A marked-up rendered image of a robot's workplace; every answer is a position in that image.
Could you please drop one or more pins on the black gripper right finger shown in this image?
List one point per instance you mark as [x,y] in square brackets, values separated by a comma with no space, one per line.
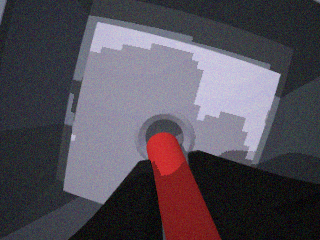
[248,203]

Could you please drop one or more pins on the red peg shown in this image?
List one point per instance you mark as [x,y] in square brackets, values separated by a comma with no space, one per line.
[184,213]

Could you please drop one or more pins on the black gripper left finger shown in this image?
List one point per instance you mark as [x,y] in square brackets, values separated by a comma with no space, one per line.
[131,213]

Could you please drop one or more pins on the light grey plate with hole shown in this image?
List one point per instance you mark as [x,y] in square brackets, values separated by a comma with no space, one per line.
[132,79]

